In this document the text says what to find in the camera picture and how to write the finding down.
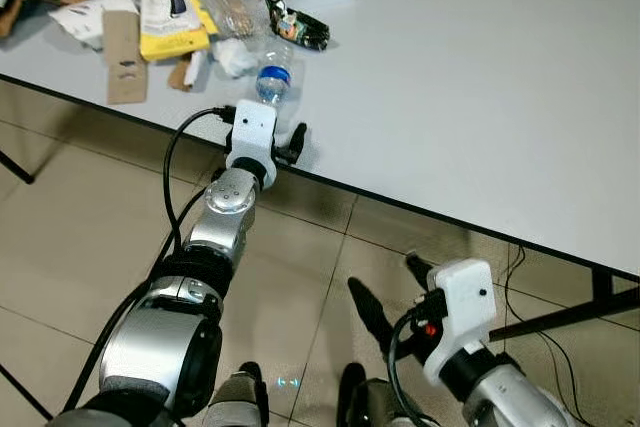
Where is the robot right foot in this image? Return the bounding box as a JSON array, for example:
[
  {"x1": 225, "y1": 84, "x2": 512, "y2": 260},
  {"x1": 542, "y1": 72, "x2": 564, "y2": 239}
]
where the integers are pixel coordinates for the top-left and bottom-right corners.
[{"x1": 337, "y1": 362, "x2": 401, "y2": 427}]

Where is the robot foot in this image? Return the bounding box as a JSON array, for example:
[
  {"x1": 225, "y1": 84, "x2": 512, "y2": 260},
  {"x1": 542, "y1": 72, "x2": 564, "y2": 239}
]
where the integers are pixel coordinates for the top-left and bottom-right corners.
[
  {"x1": 205, "y1": 362, "x2": 269, "y2": 427},
  {"x1": 337, "y1": 362, "x2": 401, "y2": 427}
]

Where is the crumpled white tissue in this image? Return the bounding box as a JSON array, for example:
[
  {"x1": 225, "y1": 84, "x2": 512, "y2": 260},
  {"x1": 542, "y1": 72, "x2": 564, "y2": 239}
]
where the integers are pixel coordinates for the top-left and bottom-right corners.
[{"x1": 215, "y1": 37, "x2": 259, "y2": 78}]

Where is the black snack wrapper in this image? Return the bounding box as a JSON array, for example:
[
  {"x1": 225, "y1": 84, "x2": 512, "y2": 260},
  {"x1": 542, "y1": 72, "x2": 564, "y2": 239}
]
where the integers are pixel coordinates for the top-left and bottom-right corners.
[{"x1": 272, "y1": 2, "x2": 331, "y2": 51}]

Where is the clear plastic packet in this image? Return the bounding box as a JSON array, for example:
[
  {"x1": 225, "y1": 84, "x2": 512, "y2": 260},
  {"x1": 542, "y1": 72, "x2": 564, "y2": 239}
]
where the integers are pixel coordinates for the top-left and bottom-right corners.
[{"x1": 205, "y1": 0, "x2": 266, "y2": 43}]

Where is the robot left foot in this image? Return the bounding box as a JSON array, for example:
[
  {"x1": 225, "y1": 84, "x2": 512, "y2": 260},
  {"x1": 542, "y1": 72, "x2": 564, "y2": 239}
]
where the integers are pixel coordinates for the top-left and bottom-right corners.
[{"x1": 205, "y1": 362, "x2": 269, "y2": 427}]

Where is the white table with black legs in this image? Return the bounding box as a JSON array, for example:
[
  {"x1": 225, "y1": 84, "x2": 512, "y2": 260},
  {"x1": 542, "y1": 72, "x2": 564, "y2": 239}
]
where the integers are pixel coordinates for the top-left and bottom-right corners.
[{"x1": 0, "y1": 0, "x2": 640, "y2": 343}]

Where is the yellow product packet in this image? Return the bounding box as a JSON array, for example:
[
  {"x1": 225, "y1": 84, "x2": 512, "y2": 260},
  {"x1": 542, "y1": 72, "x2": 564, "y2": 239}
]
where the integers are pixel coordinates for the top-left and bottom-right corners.
[{"x1": 138, "y1": 0, "x2": 219, "y2": 61}]

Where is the brown cardboard strip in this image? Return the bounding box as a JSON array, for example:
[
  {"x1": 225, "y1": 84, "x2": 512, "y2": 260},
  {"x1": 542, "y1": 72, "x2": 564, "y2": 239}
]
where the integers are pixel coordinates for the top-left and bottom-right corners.
[{"x1": 102, "y1": 9, "x2": 149, "y2": 105}]

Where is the white printed paper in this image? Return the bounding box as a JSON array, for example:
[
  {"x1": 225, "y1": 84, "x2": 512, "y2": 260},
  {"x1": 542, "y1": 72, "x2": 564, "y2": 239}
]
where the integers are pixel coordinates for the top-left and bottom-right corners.
[{"x1": 50, "y1": 0, "x2": 106, "y2": 48}]

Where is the white and brown carton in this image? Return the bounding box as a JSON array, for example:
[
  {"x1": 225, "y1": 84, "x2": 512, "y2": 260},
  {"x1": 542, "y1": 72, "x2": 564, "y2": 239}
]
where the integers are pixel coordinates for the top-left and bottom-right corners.
[{"x1": 0, "y1": 0, "x2": 61, "y2": 38}]

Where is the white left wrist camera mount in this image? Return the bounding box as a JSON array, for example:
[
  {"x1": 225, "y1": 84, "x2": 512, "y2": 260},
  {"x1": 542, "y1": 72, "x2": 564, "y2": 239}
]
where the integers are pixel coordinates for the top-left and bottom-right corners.
[{"x1": 225, "y1": 99, "x2": 279, "y2": 188}]

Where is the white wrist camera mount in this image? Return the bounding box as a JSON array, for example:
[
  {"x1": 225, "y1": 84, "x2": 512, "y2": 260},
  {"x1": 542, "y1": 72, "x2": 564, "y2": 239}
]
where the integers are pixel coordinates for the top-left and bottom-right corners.
[
  {"x1": 225, "y1": 99, "x2": 279, "y2": 188},
  {"x1": 423, "y1": 259, "x2": 496, "y2": 383}
]

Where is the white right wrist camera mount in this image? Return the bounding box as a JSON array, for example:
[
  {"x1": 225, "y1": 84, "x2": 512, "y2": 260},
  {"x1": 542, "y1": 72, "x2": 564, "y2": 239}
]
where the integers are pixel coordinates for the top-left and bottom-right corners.
[{"x1": 423, "y1": 259, "x2": 496, "y2": 383}]

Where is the thin black floor cable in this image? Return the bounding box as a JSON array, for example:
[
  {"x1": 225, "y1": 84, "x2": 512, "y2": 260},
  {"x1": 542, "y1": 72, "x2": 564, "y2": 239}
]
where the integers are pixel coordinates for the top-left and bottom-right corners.
[{"x1": 500, "y1": 245, "x2": 601, "y2": 427}]

